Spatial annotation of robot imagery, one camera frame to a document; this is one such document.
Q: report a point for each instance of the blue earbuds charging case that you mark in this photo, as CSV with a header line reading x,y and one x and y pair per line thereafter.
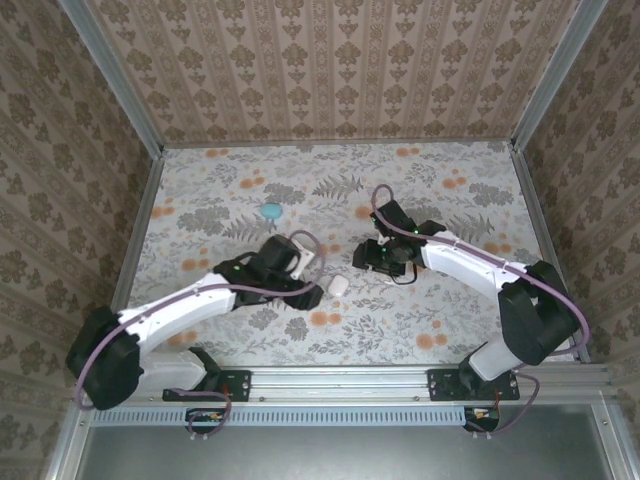
x,y
271,211

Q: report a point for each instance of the white earbuds charging case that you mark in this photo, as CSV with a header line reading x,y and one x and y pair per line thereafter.
x,y
337,286

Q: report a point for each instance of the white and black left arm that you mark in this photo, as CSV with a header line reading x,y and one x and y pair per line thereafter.
x,y
175,310

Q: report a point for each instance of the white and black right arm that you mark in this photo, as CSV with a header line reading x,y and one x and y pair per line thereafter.
x,y
465,260

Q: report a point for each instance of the floral tablecloth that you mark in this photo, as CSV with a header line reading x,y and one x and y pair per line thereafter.
x,y
325,340

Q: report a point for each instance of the small black controller board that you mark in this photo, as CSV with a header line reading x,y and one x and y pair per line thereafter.
x,y
482,417
202,417

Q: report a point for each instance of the grey metal panel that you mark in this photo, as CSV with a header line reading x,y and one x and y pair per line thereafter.
x,y
350,455

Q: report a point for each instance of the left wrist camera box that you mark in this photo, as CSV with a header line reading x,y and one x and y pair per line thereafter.
x,y
302,255

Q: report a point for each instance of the long aluminium base rail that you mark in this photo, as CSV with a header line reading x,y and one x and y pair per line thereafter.
x,y
340,385

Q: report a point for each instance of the aluminium side rail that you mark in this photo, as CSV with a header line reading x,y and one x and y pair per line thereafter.
x,y
137,235
542,225

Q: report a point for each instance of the aluminium corner post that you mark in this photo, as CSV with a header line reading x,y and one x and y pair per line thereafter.
x,y
556,75
119,85

